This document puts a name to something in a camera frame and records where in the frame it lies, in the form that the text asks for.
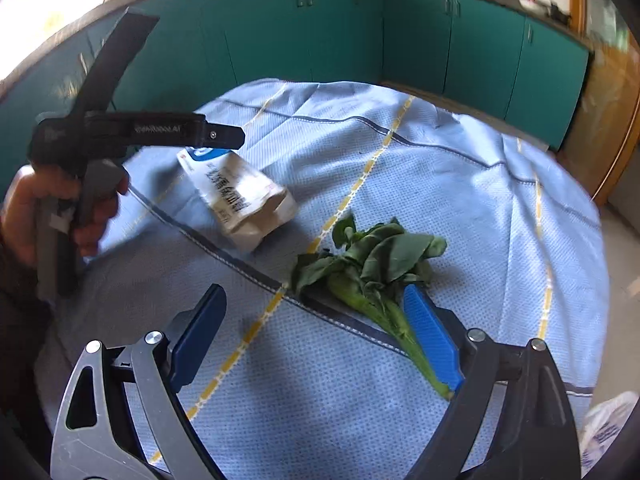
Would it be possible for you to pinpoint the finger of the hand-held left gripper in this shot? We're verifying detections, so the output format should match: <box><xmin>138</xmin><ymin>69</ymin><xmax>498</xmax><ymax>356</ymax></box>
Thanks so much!
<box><xmin>202</xmin><ymin>125</ymin><xmax>246</xmax><ymax>152</ymax></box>

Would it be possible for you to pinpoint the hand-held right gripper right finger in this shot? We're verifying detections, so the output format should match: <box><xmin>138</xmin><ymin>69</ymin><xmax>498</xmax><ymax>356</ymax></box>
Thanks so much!
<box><xmin>402</xmin><ymin>284</ymin><xmax>583</xmax><ymax>480</ymax></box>

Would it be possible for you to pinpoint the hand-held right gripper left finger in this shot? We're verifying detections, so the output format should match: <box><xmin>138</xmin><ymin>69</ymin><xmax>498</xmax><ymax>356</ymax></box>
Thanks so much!
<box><xmin>50</xmin><ymin>283</ymin><xmax>228</xmax><ymax>480</ymax></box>

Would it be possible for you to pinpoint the white paper carton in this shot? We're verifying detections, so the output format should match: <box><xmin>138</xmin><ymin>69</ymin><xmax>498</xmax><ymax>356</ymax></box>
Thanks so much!
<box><xmin>177</xmin><ymin>146</ymin><xmax>299</xmax><ymax>254</ymax></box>

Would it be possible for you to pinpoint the green leafy vegetable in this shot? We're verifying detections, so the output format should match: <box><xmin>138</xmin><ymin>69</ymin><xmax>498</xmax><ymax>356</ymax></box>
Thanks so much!
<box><xmin>290</xmin><ymin>212</ymin><xmax>454</xmax><ymax>402</ymax></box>

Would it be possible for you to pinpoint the white printed plastic bag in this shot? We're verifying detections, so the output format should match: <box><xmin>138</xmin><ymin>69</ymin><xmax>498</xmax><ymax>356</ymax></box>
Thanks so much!
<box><xmin>580</xmin><ymin>391</ymin><xmax>640</xmax><ymax>480</ymax></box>

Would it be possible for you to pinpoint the person's left hand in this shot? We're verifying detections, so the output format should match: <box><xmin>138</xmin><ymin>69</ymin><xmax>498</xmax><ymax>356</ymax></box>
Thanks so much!
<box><xmin>0</xmin><ymin>161</ymin><xmax>132</xmax><ymax>267</ymax></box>

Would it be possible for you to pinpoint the teal kitchen cabinet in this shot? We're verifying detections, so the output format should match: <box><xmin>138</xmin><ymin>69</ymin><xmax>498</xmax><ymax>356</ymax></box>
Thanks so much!
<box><xmin>0</xmin><ymin>0</ymin><xmax>594</xmax><ymax>201</ymax></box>

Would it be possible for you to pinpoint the light blue checked tablecloth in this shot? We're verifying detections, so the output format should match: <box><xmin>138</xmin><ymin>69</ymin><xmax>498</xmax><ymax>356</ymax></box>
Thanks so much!
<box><xmin>35</xmin><ymin>77</ymin><xmax>612</xmax><ymax>480</ymax></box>

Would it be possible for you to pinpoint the wooden framed glass door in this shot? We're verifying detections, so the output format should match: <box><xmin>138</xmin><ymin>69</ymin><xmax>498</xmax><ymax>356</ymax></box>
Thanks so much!
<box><xmin>555</xmin><ymin>0</ymin><xmax>640</xmax><ymax>207</ymax></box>

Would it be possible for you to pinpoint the black pot with lid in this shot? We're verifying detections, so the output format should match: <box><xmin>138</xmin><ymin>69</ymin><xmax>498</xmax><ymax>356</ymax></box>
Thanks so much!
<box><xmin>547</xmin><ymin>2</ymin><xmax>574</xmax><ymax>26</ymax></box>

